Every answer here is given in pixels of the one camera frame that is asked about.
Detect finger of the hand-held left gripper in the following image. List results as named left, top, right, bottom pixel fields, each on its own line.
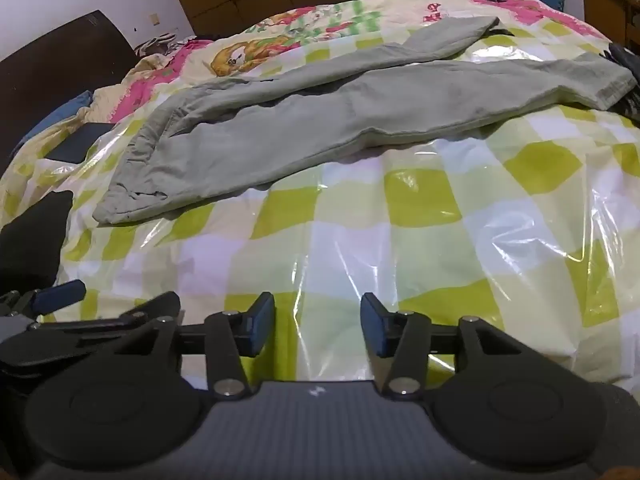
left=27, top=291, right=182, bottom=336
left=0, top=280, right=87, bottom=318

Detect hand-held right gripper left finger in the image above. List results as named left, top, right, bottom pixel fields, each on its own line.
left=116, top=291, right=277, bottom=400

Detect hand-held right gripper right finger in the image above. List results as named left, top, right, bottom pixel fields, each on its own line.
left=360, top=291, right=512, bottom=401

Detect grey-green pants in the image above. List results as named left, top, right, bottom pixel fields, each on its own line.
left=93, top=16, right=637, bottom=226

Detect black cloth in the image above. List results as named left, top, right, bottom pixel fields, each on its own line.
left=0, top=190, right=75, bottom=293

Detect green checkered plastic sheet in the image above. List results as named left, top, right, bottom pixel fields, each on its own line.
left=0, top=35, right=640, bottom=392

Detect dark blue book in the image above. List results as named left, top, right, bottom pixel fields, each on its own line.
left=42, top=122, right=119, bottom=165

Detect blue cloth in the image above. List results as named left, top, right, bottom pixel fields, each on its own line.
left=12, top=91, right=94, bottom=154

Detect dark wooden headboard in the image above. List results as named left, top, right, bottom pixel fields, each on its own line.
left=0, top=10, right=139, bottom=176

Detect striped cloth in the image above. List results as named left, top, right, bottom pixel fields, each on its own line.
left=135, top=34, right=197, bottom=57

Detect cartoon printed quilt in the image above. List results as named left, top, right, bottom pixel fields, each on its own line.
left=10, top=0, right=615, bottom=196

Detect dark grey knit cloth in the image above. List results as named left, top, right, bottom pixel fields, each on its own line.
left=602, top=42, right=640, bottom=122

